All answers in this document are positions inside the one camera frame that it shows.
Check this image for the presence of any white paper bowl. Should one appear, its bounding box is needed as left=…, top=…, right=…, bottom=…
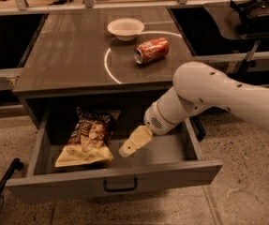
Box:
left=107, top=18, right=144, bottom=41

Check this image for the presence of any grey open drawer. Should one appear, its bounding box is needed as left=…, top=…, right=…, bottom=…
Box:
left=6, top=89, right=223, bottom=204

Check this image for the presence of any orange soda can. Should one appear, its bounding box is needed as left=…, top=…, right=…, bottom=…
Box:
left=134, top=37, right=170, bottom=65

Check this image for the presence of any brown chip bag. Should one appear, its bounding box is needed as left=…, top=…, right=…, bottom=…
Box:
left=55, top=107, right=120, bottom=168

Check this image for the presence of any grey cabinet counter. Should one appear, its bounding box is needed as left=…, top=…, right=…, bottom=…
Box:
left=14, top=6, right=193, bottom=125

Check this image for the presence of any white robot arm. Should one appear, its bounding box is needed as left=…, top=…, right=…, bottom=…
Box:
left=119, top=62, right=269, bottom=158

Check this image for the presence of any black drawer handle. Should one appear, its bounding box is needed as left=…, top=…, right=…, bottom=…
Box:
left=103, top=178, right=138, bottom=193

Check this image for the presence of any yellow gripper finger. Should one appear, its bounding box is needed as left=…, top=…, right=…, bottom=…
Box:
left=119, top=126, right=153, bottom=158

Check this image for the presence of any dark side table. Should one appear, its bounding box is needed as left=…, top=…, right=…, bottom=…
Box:
left=202, top=1, right=269, bottom=42

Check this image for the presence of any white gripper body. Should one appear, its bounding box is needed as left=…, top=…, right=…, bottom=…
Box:
left=143, top=87, right=200, bottom=135

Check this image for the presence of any black VR headset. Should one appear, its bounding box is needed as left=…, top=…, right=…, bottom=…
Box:
left=230, top=0, right=269, bottom=33

